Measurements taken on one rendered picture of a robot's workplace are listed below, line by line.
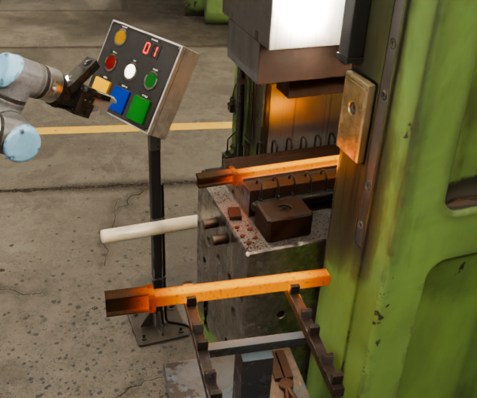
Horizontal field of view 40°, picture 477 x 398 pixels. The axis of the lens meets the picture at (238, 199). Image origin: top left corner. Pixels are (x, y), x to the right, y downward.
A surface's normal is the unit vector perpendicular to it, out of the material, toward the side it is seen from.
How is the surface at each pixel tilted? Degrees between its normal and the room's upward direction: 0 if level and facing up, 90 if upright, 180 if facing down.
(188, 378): 0
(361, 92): 90
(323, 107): 90
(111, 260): 0
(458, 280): 90
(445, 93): 89
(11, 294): 0
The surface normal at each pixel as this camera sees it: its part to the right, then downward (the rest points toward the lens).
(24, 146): 0.63, 0.46
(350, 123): -0.93, 0.14
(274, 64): 0.35, 0.50
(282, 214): 0.04, -0.85
